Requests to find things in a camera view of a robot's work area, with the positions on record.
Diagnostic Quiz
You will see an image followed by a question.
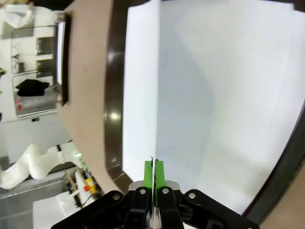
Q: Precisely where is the green right gripper right finger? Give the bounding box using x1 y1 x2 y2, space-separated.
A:
154 160 259 229

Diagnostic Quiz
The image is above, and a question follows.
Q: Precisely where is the black folded cloth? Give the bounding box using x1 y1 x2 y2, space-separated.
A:
14 79 50 97

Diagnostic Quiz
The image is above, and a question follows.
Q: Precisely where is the yellow emergency stop box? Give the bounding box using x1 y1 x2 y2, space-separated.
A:
81 175 98 195

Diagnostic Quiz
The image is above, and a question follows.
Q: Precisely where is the brown plastic tray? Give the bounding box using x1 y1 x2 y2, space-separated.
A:
102 0 305 226

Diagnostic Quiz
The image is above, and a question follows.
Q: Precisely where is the white A4 paper sheet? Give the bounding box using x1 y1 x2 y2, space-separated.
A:
156 0 296 215
292 9 305 108
122 0 161 215
56 21 65 86

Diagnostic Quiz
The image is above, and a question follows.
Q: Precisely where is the green right gripper left finger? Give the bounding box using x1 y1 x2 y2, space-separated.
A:
51 160 153 229

